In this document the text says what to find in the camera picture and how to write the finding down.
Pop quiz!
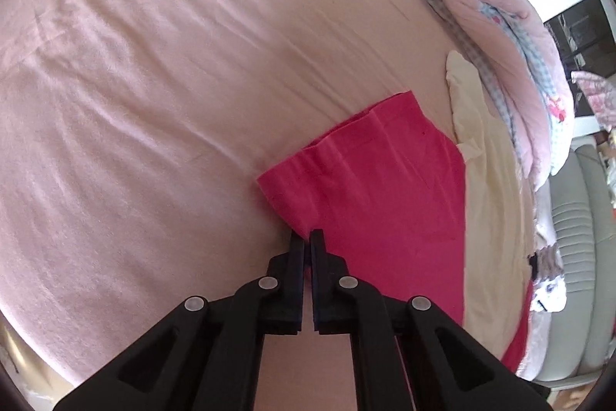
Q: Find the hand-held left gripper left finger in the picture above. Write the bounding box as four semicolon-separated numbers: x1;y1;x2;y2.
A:
53;230;306;411

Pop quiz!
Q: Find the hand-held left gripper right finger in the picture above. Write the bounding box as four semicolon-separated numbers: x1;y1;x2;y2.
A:
310;228;552;411

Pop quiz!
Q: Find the red and cream shirt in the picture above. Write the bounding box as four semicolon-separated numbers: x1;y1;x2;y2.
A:
257;50;537;376

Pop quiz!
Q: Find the white printed garment dark trim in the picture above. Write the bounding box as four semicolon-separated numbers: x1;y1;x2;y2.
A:
527;242;566;315

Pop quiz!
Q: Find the grey padded headboard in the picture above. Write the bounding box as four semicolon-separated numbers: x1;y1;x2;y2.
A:
534;136;616;385

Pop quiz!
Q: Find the folded pink checked quilt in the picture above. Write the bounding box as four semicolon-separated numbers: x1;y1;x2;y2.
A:
409;0;576;193

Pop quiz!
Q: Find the hanging pink printed garment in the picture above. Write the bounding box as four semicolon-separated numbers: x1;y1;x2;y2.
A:
570;70;616;127

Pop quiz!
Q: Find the dark glass wardrobe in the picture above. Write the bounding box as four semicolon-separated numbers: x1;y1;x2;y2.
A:
544;0;616;123

